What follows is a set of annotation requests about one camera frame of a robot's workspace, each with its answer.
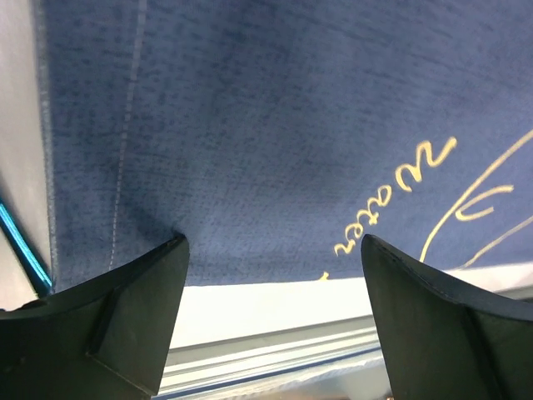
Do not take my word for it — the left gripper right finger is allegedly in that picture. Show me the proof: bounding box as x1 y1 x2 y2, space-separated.
361 234 532 399

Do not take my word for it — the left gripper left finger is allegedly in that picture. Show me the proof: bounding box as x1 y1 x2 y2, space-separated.
1 235 190 399

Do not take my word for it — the blue cloth placemat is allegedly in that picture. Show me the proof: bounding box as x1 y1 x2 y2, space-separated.
35 1 532 290

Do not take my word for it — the blue metal spoon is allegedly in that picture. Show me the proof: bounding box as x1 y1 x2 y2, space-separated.
1 202 52 298

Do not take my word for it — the aluminium mounting rail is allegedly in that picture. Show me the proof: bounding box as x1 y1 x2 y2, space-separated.
157 316 392 399

